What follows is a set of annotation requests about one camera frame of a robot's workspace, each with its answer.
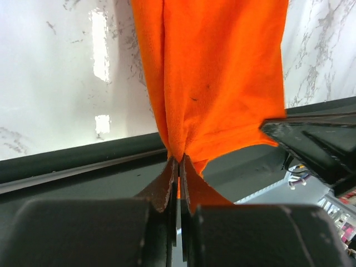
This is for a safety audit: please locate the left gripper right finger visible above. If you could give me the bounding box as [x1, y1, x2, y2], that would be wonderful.
[179, 156, 352, 266]

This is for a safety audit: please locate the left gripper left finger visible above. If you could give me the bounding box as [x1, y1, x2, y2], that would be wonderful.
[1, 159, 178, 266]

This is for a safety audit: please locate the orange t shirt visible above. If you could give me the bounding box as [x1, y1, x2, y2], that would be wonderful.
[131, 1, 288, 174]

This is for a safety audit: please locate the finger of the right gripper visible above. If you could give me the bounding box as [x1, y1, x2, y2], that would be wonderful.
[260, 112, 355, 196]

